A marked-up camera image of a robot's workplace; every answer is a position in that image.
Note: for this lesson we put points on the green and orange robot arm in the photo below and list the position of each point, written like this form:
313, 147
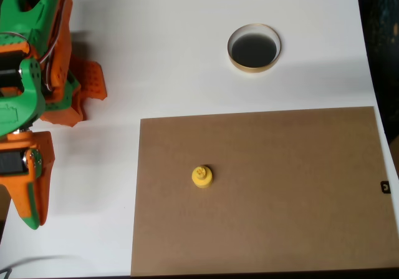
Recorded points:
31, 13

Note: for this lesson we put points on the round gold-rimmed dish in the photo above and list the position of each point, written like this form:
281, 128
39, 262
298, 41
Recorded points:
254, 50

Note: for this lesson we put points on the orange robot base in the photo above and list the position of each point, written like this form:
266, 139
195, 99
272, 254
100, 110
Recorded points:
92, 79

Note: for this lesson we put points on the brown fibreboard sheet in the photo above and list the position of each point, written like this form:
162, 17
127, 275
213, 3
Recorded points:
265, 198

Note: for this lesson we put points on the small yellow plastic knob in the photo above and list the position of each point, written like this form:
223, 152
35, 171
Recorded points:
202, 176

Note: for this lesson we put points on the small black clip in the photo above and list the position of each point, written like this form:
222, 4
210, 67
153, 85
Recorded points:
385, 187

